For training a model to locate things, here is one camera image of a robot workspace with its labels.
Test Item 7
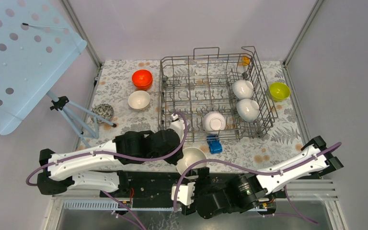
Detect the yellow bowl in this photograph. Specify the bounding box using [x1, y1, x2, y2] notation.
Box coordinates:
[269, 82, 291, 102]

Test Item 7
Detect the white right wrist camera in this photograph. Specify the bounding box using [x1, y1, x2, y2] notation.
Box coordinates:
[176, 182, 196, 206]

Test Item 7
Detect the orange bowl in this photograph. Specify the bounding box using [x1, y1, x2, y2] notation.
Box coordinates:
[135, 81, 153, 91]
[131, 69, 153, 85]

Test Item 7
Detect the grey wire dish rack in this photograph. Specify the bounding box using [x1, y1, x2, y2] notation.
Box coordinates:
[158, 46, 278, 142]

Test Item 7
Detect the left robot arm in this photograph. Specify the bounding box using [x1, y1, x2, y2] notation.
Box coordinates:
[37, 128, 184, 197]

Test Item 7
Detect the white bowl back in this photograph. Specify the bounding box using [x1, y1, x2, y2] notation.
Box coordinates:
[231, 80, 254, 100]

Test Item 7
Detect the plain beige bowl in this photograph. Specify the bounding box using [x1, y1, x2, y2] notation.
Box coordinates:
[176, 147, 207, 175]

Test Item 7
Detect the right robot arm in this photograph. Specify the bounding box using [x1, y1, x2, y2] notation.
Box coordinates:
[172, 136, 343, 219]

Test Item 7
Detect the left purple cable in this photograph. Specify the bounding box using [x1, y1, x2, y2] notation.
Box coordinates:
[25, 111, 189, 187]

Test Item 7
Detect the white bowl upside down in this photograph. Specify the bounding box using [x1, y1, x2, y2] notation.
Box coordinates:
[202, 111, 226, 135]

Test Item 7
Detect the light blue perforated board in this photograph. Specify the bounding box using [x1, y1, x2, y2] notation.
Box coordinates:
[0, 0, 87, 135]

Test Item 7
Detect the speckled stone coaster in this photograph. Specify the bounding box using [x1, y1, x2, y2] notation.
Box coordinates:
[92, 103, 114, 121]

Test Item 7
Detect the left aluminium frame post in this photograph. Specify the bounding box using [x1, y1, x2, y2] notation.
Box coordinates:
[60, 0, 102, 69]

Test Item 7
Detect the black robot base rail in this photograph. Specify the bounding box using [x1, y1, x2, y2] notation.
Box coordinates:
[100, 170, 276, 210]

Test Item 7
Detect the blue toy car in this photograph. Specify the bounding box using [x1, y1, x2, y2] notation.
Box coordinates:
[207, 135, 223, 154]

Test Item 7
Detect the light blue tripod stand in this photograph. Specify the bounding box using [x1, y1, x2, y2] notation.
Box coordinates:
[46, 90, 117, 148]

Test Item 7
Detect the beige bowl with leaf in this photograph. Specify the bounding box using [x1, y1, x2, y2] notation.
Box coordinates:
[127, 91, 150, 111]

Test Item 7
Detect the purple cable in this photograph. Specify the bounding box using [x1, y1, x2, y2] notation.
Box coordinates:
[172, 142, 343, 213]
[25, 111, 189, 187]

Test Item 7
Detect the floral tablecloth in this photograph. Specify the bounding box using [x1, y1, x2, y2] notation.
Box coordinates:
[78, 59, 305, 169]

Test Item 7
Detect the aluminium frame post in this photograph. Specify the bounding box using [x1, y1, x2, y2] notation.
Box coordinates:
[60, 0, 102, 69]
[283, 0, 325, 68]

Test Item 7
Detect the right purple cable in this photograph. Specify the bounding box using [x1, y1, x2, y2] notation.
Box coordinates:
[172, 142, 343, 213]

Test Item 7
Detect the yellow clip on rack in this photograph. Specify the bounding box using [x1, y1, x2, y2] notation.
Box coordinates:
[241, 57, 251, 66]

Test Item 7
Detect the white bowl front right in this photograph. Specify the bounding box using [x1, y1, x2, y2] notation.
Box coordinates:
[236, 99, 260, 122]

